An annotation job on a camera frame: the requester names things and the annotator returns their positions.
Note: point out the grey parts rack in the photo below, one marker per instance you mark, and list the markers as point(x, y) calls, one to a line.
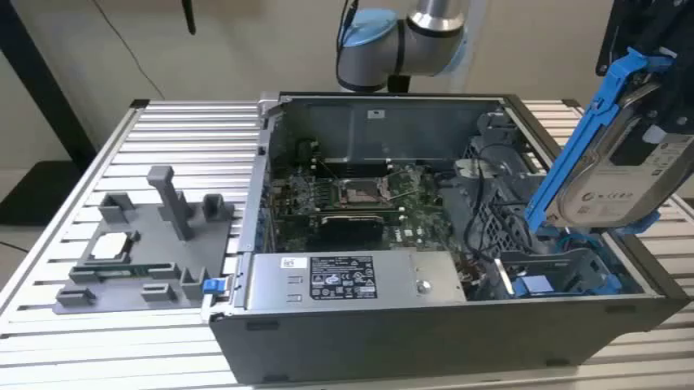
point(163, 260)

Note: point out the thin metal locking lever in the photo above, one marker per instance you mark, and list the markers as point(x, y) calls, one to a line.
point(329, 169)

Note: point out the silver CPU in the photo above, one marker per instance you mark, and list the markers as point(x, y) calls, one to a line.
point(111, 245)

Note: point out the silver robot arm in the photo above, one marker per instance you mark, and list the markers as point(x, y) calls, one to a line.
point(374, 57)

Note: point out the black open PC case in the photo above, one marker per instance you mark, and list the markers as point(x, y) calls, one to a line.
point(380, 345)

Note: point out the green RAM stick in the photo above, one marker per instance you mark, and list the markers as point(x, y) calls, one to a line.
point(141, 269)

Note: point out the hard disk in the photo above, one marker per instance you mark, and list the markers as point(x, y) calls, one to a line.
point(608, 195)

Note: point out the blue case latch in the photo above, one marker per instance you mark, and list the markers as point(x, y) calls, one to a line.
point(213, 285)

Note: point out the green motherboard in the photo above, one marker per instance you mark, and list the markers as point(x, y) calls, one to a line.
point(424, 227)

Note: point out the grey metal disk bay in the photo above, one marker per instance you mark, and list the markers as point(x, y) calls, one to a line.
point(505, 227)

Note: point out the black graphics card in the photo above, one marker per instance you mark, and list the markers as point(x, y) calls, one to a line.
point(350, 231)

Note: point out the blue empty disk carrier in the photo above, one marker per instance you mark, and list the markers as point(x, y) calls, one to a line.
point(534, 285)

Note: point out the black flat base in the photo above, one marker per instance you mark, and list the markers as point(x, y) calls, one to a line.
point(38, 191)

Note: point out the CPU socket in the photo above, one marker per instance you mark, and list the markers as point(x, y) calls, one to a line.
point(361, 195)

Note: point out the silver power supply unit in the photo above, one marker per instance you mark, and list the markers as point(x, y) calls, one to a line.
point(434, 268)

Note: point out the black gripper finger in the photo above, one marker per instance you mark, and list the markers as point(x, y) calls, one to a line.
point(640, 146)

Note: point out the black antenna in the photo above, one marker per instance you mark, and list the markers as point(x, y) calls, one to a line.
point(189, 16)

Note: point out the black slanted post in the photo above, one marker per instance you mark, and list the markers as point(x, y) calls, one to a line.
point(33, 61)

